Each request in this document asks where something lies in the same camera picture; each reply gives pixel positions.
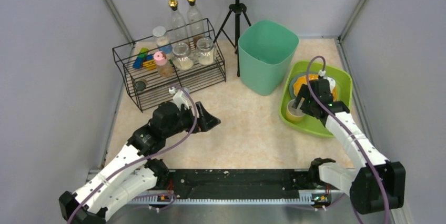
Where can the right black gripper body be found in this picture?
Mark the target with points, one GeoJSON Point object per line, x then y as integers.
{"type": "Point", "coordinates": [307, 102]}

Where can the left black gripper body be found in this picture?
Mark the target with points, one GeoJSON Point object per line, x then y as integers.
{"type": "Point", "coordinates": [199, 121]}

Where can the cream yellow mug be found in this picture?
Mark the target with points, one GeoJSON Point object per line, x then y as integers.
{"type": "Point", "coordinates": [294, 115]}

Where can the yellow scalloped plate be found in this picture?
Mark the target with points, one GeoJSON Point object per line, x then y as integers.
{"type": "Point", "coordinates": [335, 94]}

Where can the pink lid spice jar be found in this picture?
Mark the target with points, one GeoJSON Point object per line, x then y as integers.
{"type": "Point", "coordinates": [163, 65]}

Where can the black lid spice jar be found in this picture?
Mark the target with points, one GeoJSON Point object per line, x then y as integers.
{"type": "Point", "coordinates": [140, 85]}

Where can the large clear glass jar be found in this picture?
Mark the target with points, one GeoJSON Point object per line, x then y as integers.
{"type": "Point", "coordinates": [182, 56]}

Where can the blue label jar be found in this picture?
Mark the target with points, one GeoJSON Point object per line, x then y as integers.
{"type": "Point", "coordinates": [163, 41]}

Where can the oil bottle gold cap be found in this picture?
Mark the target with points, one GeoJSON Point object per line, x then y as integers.
{"type": "Point", "coordinates": [178, 23]}
{"type": "Point", "coordinates": [196, 21]}

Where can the grey-blue plate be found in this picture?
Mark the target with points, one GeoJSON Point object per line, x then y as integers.
{"type": "Point", "coordinates": [295, 84]}

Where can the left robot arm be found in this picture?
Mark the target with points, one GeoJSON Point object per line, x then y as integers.
{"type": "Point", "coordinates": [130, 173]}

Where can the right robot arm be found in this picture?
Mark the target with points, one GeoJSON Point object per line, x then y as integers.
{"type": "Point", "coordinates": [376, 183]}

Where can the green plastic tub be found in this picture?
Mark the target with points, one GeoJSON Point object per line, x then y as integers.
{"type": "Point", "coordinates": [309, 125]}

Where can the teal plastic bin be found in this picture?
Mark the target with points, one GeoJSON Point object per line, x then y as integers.
{"type": "Point", "coordinates": [265, 52]}

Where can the colourful toy blocks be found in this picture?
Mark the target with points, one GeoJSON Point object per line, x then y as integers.
{"type": "Point", "coordinates": [144, 60]}

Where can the black tripod stand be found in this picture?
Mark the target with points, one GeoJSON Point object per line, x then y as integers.
{"type": "Point", "coordinates": [238, 9]}

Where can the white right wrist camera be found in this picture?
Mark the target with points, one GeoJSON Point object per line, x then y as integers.
{"type": "Point", "coordinates": [323, 75]}

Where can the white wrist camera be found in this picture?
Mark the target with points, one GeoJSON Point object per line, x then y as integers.
{"type": "Point", "coordinates": [179, 97]}
{"type": "Point", "coordinates": [323, 75]}

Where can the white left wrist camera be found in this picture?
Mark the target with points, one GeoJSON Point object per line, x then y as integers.
{"type": "Point", "coordinates": [179, 97]}

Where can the black wire rack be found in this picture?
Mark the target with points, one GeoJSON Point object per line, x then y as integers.
{"type": "Point", "coordinates": [146, 87]}

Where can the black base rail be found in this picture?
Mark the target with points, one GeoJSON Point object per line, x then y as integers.
{"type": "Point", "coordinates": [241, 186]}

